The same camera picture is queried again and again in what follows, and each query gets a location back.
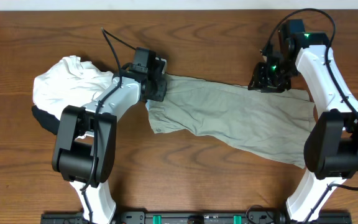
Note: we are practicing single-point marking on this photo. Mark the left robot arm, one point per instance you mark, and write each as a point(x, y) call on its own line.
point(86, 140)

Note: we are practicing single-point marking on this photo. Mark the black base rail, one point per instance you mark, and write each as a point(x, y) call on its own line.
point(197, 217)

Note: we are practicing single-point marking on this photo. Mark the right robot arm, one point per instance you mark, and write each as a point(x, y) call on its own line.
point(331, 150)

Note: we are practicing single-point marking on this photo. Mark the black garment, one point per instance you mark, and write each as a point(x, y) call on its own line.
point(46, 120)

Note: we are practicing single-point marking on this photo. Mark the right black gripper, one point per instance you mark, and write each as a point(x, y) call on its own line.
point(261, 81)

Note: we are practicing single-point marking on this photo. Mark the khaki green shorts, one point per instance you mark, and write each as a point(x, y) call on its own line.
point(274, 126)

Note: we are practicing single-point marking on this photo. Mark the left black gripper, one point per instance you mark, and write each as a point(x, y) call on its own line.
point(155, 91)

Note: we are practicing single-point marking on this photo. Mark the white crumpled garment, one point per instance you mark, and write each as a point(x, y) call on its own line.
point(69, 82)

